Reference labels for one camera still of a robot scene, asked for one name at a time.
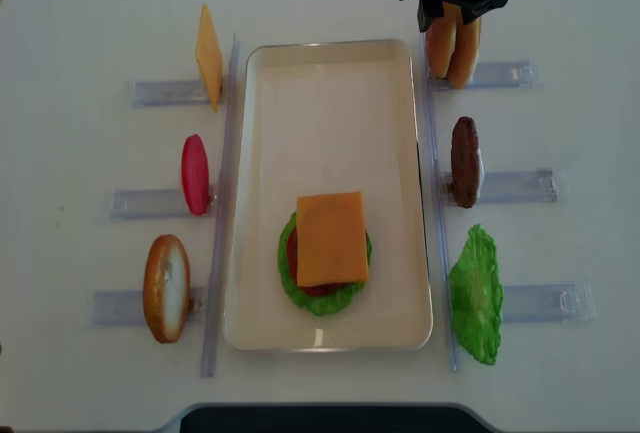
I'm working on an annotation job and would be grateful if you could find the sesame top bun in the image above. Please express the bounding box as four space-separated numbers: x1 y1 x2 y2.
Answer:
425 2 459 78

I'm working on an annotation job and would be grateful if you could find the standing meat patty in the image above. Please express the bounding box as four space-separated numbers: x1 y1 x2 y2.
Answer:
451 116 481 208

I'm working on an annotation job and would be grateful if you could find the standing cheese slice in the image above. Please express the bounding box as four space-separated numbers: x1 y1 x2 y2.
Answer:
195 4 224 112

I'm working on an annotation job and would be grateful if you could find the cheese slice on burger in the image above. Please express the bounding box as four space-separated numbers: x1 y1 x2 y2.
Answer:
296 191 369 288

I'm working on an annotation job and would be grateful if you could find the standing green lettuce leaf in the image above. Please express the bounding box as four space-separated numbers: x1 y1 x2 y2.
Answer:
449 224 504 365

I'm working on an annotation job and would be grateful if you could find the clear holder under lettuce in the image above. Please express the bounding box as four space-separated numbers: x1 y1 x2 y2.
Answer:
502 281 596 323

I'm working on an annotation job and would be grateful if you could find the standing tomato slice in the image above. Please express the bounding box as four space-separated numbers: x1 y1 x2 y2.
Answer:
181 134 210 216

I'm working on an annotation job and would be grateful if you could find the tomato slice on burger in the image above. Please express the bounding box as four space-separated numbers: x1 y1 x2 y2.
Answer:
287 229 346 297

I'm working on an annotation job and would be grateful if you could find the clear holder under cheese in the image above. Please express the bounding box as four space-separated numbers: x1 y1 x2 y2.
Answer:
131 80 211 109

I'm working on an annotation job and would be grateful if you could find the lettuce leaf on burger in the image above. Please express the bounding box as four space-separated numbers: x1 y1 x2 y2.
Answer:
277 213 366 316

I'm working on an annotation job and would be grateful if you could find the clear holder under tomato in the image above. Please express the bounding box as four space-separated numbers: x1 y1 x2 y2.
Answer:
107 188 194 221

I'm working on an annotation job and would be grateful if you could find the standing bread slice left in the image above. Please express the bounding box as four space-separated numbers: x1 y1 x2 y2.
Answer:
143 234 190 343

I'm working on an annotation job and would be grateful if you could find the clear holder under bread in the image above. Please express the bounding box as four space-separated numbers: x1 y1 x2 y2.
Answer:
90 287 206 327

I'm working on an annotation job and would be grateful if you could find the standing bun slice right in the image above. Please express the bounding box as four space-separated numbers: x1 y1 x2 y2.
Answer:
446 18 482 89

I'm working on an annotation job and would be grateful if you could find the clear holder under buns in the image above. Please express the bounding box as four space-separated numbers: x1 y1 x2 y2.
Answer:
430 58 544 92

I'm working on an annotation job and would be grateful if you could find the clear holder under patty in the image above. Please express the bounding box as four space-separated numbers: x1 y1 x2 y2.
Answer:
439 167 559 205

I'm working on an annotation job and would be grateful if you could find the white rectangular tray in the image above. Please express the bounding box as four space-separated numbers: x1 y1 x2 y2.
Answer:
224 39 433 352

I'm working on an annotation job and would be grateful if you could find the right long clear rail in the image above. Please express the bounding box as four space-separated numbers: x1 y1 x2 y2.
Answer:
419 33 459 373

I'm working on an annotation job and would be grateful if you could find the long clear rail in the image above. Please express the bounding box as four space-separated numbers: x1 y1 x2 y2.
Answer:
200 33 242 378
419 33 459 373

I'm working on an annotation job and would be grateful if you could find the left long clear rail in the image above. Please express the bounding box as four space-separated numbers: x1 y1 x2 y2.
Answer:
200 33 242 378

